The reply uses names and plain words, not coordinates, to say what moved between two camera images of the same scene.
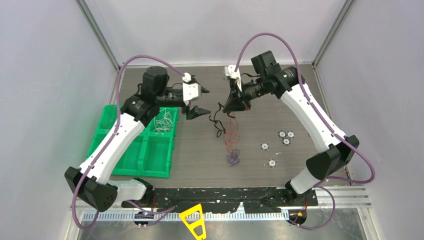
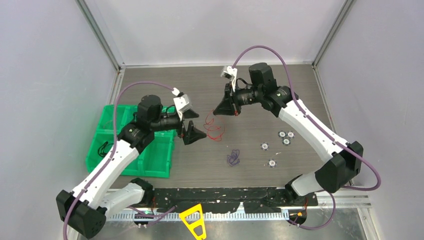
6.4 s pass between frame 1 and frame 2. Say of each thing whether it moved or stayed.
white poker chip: stayed
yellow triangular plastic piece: stayed
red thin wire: moved
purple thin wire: stayed
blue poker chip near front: stayed
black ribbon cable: moved
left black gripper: moved
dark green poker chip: stayed
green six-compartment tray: stayed
